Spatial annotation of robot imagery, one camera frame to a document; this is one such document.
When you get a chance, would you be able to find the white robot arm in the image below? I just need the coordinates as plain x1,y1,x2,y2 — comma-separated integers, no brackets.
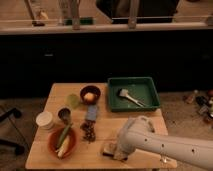
114,116,213,171

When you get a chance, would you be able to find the dark red bowl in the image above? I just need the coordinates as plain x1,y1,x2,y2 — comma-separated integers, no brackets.
80,85,101,105

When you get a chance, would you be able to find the green plastic tray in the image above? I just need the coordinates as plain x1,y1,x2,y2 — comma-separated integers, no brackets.
108,77,160,112

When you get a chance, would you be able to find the green vegetable stick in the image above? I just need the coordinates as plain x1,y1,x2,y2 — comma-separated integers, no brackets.
56,124,72,149

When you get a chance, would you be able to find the green plastic cup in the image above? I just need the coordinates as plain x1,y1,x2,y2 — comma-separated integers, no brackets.
66,94,80,109

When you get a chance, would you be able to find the yellow round fruit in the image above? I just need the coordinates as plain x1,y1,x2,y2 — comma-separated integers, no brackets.
84,92,95,101

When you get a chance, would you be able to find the black office chair base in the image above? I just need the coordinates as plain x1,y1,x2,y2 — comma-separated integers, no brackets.
0,106,25,156

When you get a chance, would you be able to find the blue sponge block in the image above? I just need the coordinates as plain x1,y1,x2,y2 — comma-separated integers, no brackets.
85,105,98,121

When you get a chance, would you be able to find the pale corn cob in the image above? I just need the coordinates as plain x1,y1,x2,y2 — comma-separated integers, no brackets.
57,136,70,158

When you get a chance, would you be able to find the white paper cup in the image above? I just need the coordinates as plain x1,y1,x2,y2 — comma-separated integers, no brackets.
36,111,54,130

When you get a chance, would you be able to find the metal cup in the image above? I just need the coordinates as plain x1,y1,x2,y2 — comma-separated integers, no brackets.
58,108,71,125

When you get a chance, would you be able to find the brown board eraser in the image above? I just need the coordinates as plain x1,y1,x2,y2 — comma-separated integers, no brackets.
102,143,117,157

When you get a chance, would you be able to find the wooden table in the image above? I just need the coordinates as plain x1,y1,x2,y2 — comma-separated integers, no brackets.
25,83,177,171

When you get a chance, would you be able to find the orange bowl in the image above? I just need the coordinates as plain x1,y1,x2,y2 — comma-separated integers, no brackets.
48,128,77,159

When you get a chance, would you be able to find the dark bunch of grapes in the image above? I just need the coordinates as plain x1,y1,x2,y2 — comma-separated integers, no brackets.
80,120,96,142

